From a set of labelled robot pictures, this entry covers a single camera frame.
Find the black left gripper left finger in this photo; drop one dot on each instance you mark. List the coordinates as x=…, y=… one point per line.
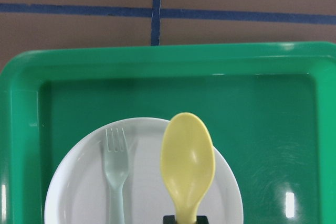
x=169, y=219

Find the pale green plastic fork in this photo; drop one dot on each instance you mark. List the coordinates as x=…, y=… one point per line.
x=116, y=169

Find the white round plate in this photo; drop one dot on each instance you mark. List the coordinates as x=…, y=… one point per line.
x=79, y=192

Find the green plastic tray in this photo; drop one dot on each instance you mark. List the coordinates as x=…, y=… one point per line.
x=269, y=107

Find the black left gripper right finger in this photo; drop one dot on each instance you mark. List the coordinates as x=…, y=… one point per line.
x=202, y=220

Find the yellow plastic spoon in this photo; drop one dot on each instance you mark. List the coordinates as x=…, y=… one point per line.
x=187, y=164

